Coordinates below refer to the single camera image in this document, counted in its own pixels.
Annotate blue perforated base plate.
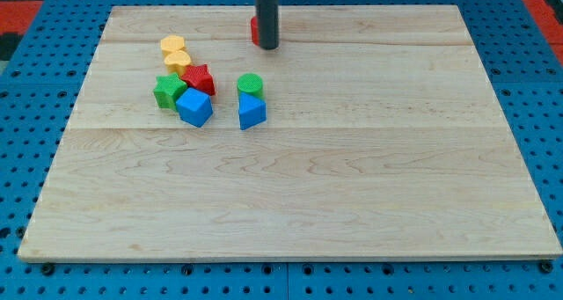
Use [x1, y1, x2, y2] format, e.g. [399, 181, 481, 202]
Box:
[1, 0, 562, 299]

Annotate blue triangle block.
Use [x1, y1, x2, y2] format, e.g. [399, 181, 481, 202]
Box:
[238, 93, 267, 130]

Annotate red circle block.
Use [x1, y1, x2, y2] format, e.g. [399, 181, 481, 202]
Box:
[250, 16, 260, 46]

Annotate red star block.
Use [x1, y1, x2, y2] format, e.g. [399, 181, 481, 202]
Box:
[180, 64, 216, 96]

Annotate light wooden board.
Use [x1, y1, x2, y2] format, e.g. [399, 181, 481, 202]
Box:
[18, 5, 562, 263]

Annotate green circle block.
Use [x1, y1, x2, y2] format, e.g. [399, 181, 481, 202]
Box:
[237, 73, 264, 99]

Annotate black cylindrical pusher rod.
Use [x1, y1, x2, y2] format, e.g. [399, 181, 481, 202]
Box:
[254, 0, 280, 50]

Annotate green star block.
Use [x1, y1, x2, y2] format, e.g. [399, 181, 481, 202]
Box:
[153, 72, 187, 111]

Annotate yellow heart block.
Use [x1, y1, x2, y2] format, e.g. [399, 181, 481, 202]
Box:
[164, 50, 192, 77]

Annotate yellow hexagon block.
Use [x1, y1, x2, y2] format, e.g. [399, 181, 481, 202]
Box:
[160, 35, 186, 57]

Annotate blue cube block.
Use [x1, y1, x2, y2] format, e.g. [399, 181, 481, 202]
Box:
[176, 88, 213, 128]

